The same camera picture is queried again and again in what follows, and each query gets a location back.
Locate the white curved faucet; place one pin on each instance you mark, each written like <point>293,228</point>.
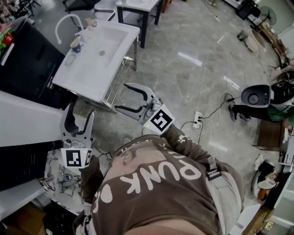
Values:
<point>69,16</point>

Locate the white ceramic sink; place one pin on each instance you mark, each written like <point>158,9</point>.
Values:
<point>96,64</point>

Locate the round beige basin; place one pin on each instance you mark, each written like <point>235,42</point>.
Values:
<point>257,40</point>

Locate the blue cup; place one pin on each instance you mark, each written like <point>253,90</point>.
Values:
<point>76,47</point>

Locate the black table with white top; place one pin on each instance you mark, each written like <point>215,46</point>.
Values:
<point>142,5</point>

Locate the marble patterned counter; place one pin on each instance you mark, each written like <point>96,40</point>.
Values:
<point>62,188</point>

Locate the pile of shoes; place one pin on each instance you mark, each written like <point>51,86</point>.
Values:
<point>266,176</point>

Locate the black cabinet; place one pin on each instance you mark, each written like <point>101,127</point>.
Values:
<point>27,66</point>

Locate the person's right forearm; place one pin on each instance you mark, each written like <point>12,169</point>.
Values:
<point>183,142</point>

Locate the beige mug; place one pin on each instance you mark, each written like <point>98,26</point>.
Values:
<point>90,22</point>

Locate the chrome sink stand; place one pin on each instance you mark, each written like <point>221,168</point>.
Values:
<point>135,57</point>

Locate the person's brown printed shirt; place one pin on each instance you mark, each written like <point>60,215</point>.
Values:
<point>160,195</point>

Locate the white slab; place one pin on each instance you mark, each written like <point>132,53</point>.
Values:
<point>25,117</point>

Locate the black chair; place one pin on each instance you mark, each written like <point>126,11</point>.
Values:
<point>78,3</point>

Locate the person's left forearm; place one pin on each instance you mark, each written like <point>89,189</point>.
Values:
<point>90,181</point>

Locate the small dark bucket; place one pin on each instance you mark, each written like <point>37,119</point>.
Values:
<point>242,35</point>

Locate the brown wooden box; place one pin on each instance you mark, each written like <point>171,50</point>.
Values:
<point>268,135</point>

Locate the clear soap dish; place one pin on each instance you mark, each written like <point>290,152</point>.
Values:
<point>70,60</point>

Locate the white power strip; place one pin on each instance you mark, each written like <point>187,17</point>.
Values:
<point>197,119</point>

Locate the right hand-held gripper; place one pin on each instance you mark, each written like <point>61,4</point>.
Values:
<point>160,119</point>

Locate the red object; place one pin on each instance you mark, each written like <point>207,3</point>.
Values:
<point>7,38</point>

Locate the black standing fan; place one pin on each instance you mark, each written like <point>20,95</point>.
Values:
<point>268,14</point>

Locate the cardboard box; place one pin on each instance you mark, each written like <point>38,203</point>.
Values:
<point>20,220</point>

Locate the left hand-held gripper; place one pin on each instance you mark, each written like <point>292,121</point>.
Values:
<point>73,158</point>

